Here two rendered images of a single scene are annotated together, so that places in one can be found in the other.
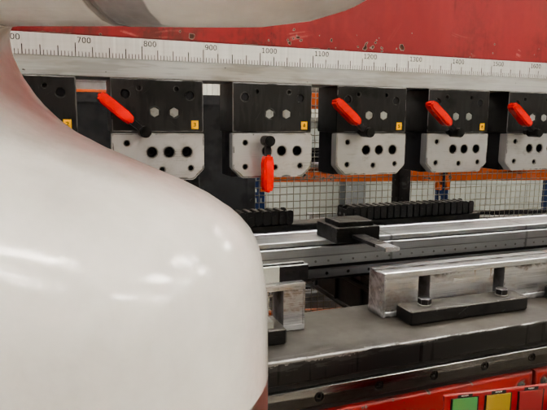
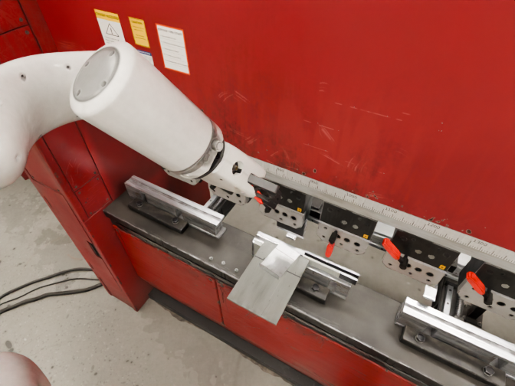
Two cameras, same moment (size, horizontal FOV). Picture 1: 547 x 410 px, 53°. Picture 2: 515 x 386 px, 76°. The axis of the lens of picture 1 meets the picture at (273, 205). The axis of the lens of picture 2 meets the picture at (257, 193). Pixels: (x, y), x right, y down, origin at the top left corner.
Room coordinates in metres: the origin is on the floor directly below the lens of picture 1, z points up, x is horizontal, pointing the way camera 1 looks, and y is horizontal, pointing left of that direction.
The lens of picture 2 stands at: (0.42, -0.28, 2.01)
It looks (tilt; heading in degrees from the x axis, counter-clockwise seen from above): 46 degrees down; 50
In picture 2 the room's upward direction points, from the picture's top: straight up
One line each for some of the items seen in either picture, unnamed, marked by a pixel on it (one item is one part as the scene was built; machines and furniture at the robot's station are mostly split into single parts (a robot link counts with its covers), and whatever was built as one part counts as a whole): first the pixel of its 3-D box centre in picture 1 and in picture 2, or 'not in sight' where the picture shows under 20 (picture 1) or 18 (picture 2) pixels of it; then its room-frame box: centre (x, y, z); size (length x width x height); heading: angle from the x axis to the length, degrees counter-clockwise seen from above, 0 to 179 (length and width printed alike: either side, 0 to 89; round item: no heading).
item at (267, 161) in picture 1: (266, 163); (331, 244); (0.95, 0.01, 1.20); 0.04 x 0.02 x 0.10; 21
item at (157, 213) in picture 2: not in sight; (158, 214); (0.69, 0.72, 0.89); 0.30 x 0.05 x 0.03; 111
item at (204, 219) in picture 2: not in sight; (174, 205); (0.76, 0.70, 0.92); 0.50 x 0.06 x 0.10; 111
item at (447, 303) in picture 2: (357, 285); (455, 264); (1.53, -0.24, 0.81); 0.64 x 0.08 x 0.14; 21
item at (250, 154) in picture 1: (264, 130); (348, 220); (1.02, 0.02, 1.26); 0.15 x 0.09 x 0.17; 111
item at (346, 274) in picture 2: (256, 274); (329, 267); (1.02, 0.03, 0.98); 0.20 x 0.03 x 0.03; 111
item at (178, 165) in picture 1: (155, 129); (287, 196); (0.95, 0.20, 1.26); 0.15 x 0.09 x 0.17; 111
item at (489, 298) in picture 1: (463, 306); (450, 356); (1.12, -0.41, 0.89); 0.30 x 0.05 x 0.03; 111
